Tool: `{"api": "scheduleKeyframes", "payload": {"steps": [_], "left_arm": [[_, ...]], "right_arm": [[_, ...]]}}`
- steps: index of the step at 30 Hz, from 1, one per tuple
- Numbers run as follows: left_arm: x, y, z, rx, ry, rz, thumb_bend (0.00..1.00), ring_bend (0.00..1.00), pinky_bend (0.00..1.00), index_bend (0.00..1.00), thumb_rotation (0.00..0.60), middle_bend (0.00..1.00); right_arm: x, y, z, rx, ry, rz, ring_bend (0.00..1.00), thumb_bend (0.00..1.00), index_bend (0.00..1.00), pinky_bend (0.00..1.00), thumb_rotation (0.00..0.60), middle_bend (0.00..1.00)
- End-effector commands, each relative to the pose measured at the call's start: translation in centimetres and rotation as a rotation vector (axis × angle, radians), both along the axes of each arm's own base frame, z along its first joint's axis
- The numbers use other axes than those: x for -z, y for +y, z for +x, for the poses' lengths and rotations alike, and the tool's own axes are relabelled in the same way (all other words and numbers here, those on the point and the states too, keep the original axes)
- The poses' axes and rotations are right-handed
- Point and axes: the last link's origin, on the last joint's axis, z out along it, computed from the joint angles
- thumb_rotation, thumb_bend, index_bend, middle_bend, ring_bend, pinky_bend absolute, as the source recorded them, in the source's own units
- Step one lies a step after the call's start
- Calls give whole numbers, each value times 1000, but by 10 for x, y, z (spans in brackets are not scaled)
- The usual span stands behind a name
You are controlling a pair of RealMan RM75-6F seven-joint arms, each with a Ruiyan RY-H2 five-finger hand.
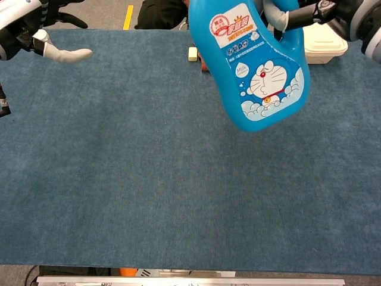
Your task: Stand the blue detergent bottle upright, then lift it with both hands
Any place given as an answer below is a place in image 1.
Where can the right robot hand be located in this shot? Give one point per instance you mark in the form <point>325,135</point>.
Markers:
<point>342,18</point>

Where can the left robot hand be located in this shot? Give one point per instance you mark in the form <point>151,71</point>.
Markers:
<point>68,56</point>

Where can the blue pump detergent bottle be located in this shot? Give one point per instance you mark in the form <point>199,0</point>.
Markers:
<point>208,35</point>

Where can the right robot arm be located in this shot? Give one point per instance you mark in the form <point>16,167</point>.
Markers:
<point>373,44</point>

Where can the cream lidded plastic box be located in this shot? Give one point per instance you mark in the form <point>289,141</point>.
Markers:
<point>324,50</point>

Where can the yellow floor tape strip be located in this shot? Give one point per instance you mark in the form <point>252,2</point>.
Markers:
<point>128,18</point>

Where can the seated person in black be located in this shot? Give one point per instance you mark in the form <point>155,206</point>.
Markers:
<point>157,15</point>

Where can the pale yellow soap bar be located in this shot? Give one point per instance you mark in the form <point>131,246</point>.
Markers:
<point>193,54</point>

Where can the rust brown folded cloth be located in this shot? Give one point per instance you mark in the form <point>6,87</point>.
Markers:
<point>204,67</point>

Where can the blue table mat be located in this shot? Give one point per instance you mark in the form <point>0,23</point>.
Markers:
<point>178,178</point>

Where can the orange object under table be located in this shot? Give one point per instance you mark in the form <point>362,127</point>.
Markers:
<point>128,271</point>

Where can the aluminium profile rail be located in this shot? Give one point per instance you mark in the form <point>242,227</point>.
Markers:
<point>208,282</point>

